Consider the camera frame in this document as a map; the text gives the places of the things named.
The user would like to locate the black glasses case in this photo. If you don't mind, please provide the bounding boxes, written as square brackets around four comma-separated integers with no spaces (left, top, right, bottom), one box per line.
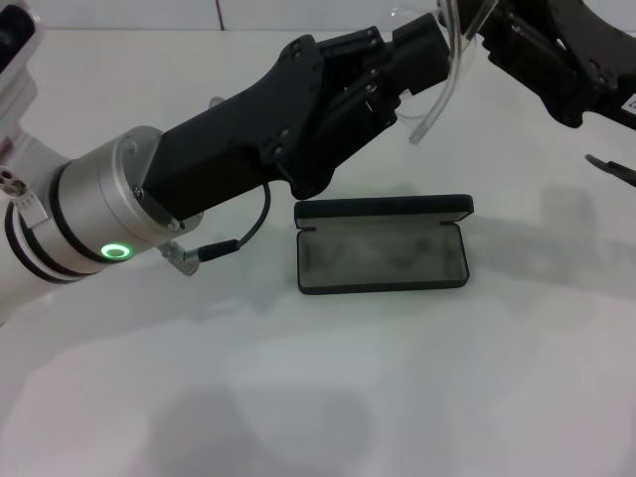
[293,193,475,297]

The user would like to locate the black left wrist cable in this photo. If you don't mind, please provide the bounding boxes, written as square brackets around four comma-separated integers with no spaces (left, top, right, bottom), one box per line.
[158,181,272,275]

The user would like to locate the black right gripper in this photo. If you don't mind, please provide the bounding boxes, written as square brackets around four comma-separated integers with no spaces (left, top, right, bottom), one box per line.
[465,0,636,189]

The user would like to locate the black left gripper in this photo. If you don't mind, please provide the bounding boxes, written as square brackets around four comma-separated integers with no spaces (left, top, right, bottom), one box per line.
[140,27,402,224]

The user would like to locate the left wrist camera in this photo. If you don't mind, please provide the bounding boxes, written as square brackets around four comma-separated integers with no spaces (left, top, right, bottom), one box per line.
[0,0,50,156]

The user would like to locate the clear white glasses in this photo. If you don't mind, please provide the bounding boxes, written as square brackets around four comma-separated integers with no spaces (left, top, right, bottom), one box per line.
[390,0,501,147]

